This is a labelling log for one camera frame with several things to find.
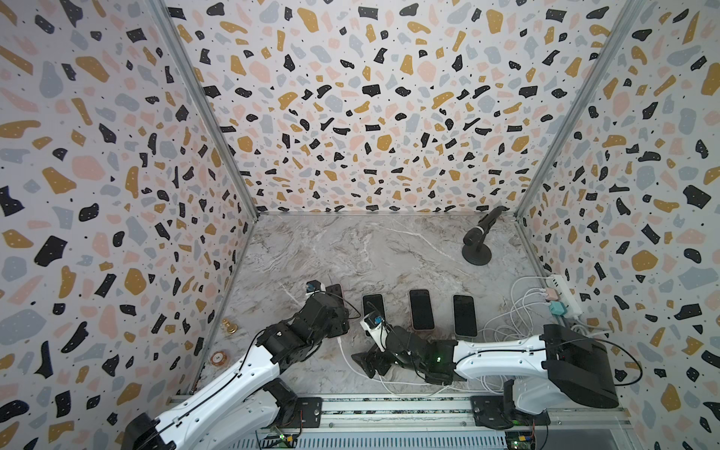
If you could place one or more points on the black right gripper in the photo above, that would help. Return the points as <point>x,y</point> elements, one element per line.
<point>375,355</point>

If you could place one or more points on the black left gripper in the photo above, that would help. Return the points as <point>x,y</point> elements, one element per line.
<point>340,320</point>

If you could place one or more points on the phone with pink case middle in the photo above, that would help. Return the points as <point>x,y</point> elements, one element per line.
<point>421,309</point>

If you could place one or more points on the phone with pink case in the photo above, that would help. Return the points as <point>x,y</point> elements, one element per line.
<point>335,291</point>
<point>421,309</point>

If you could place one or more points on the phone with light green case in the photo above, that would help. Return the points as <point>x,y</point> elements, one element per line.
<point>465,324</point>

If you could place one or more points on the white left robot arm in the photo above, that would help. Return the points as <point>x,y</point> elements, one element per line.
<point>250,395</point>

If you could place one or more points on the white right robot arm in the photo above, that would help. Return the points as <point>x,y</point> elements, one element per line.
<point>541,371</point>

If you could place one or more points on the small gold figurine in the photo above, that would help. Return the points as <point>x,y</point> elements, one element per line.
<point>230,327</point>

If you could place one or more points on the round copper tape roll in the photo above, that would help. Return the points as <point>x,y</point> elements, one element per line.
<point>219,359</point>

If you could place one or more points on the teal charger plug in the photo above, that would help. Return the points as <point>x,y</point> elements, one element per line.
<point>557,308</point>

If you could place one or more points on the white power strip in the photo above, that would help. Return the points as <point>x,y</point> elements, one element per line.
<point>566,295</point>

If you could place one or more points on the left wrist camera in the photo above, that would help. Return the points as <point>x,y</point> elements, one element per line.
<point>313,287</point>

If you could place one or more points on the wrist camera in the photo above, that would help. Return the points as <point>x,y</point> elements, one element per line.
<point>313,287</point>
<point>376,327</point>

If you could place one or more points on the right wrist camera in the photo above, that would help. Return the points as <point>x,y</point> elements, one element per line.
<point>376,327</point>

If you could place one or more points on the aluminium mounting rail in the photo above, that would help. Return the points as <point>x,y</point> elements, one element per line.
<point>445,421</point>

